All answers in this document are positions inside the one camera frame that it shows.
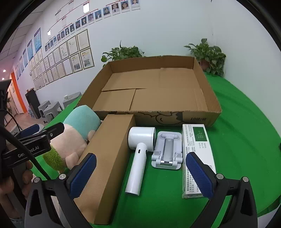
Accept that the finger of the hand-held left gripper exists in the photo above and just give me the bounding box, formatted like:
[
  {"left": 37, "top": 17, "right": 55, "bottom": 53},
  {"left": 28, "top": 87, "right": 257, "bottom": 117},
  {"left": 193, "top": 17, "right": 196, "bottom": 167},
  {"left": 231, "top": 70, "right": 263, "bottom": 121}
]
[
  {"left": 20, "top": 124, "right": 42, "bottom": 138},
  {"left": 18, "top": 122, "right": 65, "bottom": 143}
]

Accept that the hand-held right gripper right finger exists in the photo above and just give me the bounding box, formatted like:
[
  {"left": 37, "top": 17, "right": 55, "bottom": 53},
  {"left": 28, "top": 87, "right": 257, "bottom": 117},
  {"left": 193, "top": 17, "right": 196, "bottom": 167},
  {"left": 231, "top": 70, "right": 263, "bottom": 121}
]
[{"left": 185, "top": 151, "right": 258, "bottom": 228}]

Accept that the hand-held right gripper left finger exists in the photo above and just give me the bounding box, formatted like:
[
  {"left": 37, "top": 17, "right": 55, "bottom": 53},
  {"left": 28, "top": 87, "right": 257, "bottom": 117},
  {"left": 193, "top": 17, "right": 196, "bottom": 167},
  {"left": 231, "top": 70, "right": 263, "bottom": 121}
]
[{"left": 24, "top": 152, "right": 97, "bottom": 228}]

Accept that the long brown cardboard box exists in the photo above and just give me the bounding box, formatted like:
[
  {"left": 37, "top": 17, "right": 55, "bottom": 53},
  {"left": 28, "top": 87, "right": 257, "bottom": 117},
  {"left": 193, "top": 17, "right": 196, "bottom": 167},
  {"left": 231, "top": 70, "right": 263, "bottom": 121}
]
[{"left": 73, "top": 114, "right": 136, "bottom": 225}]

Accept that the pink and teal plush toy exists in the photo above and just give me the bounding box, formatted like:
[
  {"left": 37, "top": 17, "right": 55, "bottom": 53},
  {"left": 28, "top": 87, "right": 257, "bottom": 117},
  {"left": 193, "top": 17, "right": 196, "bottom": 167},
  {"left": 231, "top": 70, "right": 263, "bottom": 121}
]
[{"left": 42, "top": 105, "right": 102, "bottom": 172}]

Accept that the pale grey phone stand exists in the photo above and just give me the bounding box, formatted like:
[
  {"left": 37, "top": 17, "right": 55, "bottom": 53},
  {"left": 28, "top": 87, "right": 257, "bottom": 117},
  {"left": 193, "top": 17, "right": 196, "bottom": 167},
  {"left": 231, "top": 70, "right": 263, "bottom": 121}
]
[{"left": 151, "top": 131, "right": 184, "bottom": 170}]

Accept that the white hair dryer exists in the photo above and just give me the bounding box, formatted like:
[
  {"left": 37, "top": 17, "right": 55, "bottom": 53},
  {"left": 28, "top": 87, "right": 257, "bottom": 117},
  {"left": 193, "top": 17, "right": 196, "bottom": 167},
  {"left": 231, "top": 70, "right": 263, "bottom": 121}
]
[{"left": 125, "top": 126, "right": 156, "bottom": 195}]

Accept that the large cardboard box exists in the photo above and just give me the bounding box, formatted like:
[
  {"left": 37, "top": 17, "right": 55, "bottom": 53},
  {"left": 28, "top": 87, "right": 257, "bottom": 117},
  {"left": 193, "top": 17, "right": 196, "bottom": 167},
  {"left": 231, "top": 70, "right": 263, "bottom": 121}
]
[{"left": 76, "top": 55, "right": 222, "bottom": 128}]

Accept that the person's left hand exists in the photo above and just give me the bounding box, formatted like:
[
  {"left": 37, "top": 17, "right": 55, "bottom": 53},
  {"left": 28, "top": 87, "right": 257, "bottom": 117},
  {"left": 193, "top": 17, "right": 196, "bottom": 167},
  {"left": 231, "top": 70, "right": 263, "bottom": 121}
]
[{"left": 0, "top": 160, "right": 34, "bottom": 222}]

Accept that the grey plastic stool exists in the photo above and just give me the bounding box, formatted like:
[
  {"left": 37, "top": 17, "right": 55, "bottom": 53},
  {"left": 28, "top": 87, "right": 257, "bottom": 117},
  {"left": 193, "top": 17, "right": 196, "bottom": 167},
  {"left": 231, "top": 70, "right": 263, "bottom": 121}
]
[
  {"left": 38, "top": 100, "right": 51, "bottom": 119},
  {"left": 43, "top": 101, "right": 64, "bottom": 123}
]

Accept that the black cabinet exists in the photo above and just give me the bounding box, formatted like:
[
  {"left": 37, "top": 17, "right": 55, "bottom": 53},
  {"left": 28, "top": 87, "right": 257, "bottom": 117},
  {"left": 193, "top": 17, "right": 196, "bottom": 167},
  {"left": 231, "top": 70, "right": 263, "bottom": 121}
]
[{"left": 25, "top": 89, "right": 41, "bottom": 119}]

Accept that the grey side table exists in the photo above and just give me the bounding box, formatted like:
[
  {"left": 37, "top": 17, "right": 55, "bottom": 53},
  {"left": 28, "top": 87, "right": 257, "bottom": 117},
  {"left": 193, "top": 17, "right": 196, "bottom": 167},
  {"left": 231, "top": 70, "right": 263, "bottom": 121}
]
[{"left": 63, "top": 92, "right": 82, "bottom": 109}]

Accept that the green tablecloth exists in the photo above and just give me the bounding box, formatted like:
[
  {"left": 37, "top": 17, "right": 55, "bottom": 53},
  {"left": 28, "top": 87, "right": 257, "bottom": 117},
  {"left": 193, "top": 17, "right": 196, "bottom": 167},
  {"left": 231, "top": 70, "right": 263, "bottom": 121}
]
[{"left": 33, "top": 72, "right": 281, "bottom": 228}]

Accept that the bushy potted plant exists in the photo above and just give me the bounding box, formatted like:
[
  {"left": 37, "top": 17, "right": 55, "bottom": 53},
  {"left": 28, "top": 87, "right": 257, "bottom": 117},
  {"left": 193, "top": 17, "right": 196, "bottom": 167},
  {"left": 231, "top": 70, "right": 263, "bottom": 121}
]
[{"left": 101, "top": 41, "right": 145, "bottom": 68}]

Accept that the row of portrait photos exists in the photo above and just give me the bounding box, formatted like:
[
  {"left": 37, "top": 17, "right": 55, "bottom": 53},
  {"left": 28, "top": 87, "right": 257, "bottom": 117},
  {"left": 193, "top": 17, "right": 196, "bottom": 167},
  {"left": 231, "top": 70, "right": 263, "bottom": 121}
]
[{"left": 45, "top": 0, "right": 141, "bottom": 53}]

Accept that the potted plant in brown pot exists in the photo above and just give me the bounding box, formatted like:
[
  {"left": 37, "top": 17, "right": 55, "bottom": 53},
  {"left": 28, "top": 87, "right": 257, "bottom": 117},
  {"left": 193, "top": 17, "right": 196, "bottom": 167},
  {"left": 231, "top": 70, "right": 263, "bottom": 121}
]
[{"left": 184, "top": 38, "right": 226, "bottom": 78}]

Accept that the wall of framed certificates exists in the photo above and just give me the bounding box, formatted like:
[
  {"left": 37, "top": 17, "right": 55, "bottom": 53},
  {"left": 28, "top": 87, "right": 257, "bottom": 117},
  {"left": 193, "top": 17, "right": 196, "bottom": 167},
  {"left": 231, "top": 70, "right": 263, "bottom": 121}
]
[{"left": 13, "top": 28, "right": 95, "bottom": 91}]

